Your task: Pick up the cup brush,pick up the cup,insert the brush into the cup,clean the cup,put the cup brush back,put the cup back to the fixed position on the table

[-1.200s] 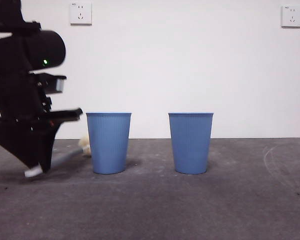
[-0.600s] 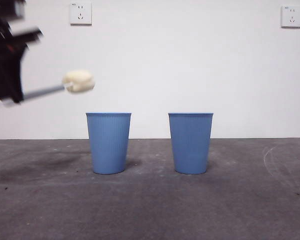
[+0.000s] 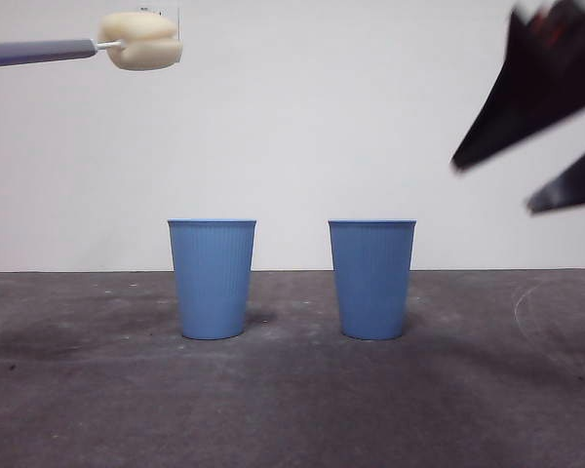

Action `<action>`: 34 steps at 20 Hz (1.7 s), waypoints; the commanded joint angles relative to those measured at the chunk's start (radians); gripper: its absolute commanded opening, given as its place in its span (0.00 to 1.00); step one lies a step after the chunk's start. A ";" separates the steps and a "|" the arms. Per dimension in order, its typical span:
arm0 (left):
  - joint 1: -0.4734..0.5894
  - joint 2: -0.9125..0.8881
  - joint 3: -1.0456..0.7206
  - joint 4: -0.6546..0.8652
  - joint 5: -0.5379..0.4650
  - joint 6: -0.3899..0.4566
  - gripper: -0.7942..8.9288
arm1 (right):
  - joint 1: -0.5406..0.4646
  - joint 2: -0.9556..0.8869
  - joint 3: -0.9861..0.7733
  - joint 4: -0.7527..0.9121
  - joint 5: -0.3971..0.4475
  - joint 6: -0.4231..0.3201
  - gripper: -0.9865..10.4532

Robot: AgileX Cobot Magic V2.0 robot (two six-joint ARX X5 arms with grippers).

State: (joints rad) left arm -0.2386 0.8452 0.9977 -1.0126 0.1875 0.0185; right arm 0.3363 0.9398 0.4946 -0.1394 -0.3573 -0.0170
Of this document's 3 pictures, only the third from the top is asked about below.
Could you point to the blue ribbed plastic cup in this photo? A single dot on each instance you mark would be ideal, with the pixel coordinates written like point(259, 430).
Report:
point(373, 283)
point(212, 283)

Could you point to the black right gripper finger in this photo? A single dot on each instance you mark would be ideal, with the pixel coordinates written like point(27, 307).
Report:
point(526, 97)
point(575, 185)

